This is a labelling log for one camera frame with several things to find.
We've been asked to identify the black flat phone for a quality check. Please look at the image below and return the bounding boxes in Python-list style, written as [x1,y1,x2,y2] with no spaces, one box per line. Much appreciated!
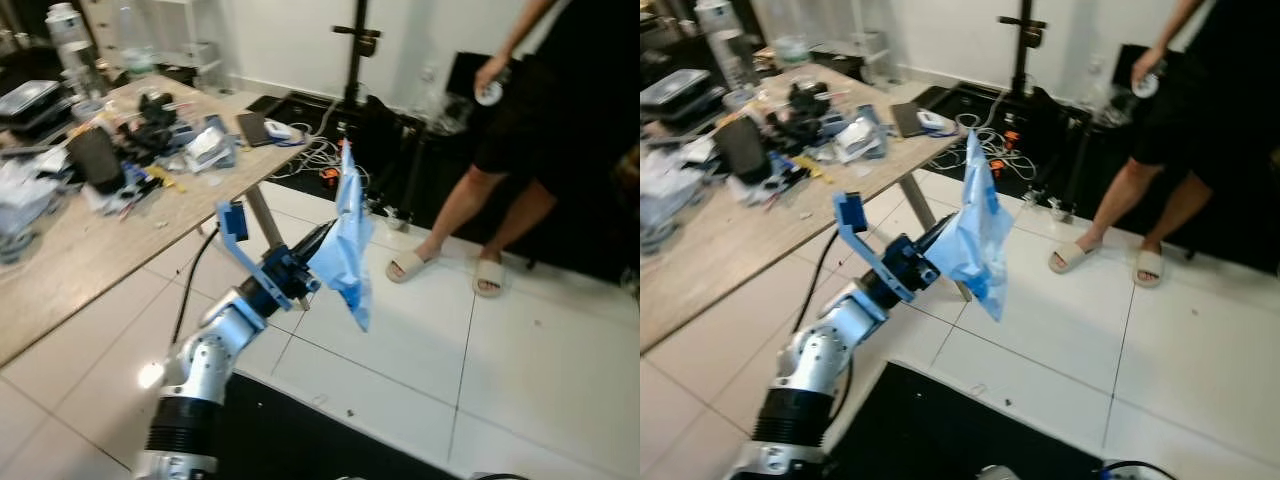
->
[236,111,272,149]
[889,101,928,139]

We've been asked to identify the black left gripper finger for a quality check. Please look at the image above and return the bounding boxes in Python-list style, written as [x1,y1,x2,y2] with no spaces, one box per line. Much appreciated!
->
[299,221,337,266]
[918,213,958,255]

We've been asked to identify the white tangled cables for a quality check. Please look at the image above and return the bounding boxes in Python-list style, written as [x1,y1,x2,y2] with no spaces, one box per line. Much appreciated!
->
[268,133,349,183]
[928,122,1013,177]

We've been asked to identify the white shelf rack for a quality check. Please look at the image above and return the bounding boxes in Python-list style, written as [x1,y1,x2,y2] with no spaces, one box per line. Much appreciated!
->
[108,0,227,91]
[755,0,893,83]

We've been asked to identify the blue plastic bag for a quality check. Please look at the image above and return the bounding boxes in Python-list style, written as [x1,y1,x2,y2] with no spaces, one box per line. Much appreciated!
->
[923,127,1017,323]
[307,139,377,333]

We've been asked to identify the beige slipper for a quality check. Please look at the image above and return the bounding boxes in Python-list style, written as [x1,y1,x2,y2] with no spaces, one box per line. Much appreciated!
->
[1132,249,1167,290]
[386,249,434,285]
[1047,239,1102,275]
[472,257,507,299]

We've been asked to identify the black mechanical parts pile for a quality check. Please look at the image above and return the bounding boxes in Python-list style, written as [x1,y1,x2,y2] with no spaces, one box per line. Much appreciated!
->
[118,91,201,163]
[768,79,851,153]

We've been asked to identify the clear plastic water bottle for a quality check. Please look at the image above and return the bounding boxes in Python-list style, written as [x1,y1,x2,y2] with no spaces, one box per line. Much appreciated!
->
[694,0,758,95]
[44,2,107,101]

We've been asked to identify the black equipment case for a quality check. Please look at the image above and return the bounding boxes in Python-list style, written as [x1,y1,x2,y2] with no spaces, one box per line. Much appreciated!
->
[245,50,491,233]
[908,42,1151,223]

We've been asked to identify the person's right hand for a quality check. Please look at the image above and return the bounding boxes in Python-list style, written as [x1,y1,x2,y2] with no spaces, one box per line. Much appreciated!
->
[1131,44,1169,91]
[472,54,512,98]

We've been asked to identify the white and blue package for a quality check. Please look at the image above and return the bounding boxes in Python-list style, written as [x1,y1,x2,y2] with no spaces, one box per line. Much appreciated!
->
[834,104,892,164]
[184,114,240,174]

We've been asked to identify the black floor mat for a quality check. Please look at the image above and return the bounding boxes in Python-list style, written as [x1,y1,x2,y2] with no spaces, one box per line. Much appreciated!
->
[820,360,1107,480]
[213,368,463,480]

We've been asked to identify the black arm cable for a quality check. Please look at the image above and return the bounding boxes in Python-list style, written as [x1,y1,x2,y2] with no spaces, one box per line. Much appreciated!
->
[790,227,843,337]
[170,225,222,347]

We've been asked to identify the clear crumpled plastic bag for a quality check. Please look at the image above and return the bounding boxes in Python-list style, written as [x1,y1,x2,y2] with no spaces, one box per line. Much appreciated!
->
[640,138,708,253]
[0,148,63,263]

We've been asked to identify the light wooden table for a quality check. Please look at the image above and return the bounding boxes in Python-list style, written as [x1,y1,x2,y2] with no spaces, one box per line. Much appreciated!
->
[640,64,977,353]
[0,74,346,367]

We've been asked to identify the black pouch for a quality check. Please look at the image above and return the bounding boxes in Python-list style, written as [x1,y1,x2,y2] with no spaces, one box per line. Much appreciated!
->
[66,124,127,195]
[711,114,774,187]

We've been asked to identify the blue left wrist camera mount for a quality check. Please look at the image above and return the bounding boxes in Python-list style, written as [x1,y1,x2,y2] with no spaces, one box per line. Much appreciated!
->
[833,191,918,303]
[216,200,303,311]

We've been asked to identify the person in black clothes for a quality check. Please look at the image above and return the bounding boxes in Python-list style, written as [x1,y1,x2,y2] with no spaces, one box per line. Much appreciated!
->
[385,0,641,299]
[1047,0,1280,291]

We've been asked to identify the black tripod stand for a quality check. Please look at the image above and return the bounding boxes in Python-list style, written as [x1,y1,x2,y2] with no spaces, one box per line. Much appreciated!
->
[332,0,384,107]
[996,0,1049,101]

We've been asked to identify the black food container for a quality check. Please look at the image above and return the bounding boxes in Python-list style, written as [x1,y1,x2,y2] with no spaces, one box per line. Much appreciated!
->
[640,68,714,123]
[0,79,69,133]

